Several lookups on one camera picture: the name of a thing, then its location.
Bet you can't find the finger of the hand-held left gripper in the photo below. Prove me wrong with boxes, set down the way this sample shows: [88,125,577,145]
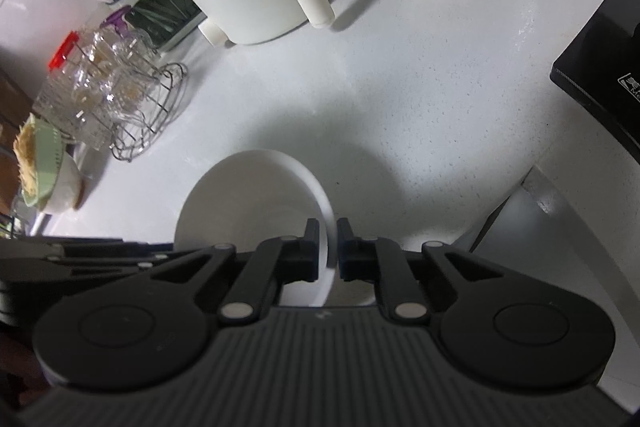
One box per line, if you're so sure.
[47,241,177,282]

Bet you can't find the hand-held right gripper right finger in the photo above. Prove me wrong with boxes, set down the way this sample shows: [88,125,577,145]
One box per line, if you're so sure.
[337,217,507,323]

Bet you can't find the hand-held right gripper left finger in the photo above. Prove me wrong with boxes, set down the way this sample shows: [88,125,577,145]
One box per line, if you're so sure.
[147,217,320,326]

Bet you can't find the white plastic bowl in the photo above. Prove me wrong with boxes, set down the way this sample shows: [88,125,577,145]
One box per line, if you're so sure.
[173,149,337,309]

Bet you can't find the white bowl with brown foot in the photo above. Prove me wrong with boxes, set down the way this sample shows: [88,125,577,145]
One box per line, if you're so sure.
[37,156,87,215]

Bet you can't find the green plastic colander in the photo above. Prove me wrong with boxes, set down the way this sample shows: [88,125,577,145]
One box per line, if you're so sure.
[12,113,69,208]

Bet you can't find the pale yellow noodles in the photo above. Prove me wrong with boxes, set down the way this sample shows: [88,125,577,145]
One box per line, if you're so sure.
[14,123,47,198]

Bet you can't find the purple lid bottle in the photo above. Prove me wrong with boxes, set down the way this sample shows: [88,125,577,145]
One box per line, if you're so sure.
[102,6,135,35]

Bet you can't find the chopstick holder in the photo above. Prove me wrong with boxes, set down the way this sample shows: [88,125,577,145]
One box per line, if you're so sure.
[106,0,204,54]

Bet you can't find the black induction cooker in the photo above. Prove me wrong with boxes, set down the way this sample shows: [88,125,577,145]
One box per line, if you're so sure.
[548,0,640,144]

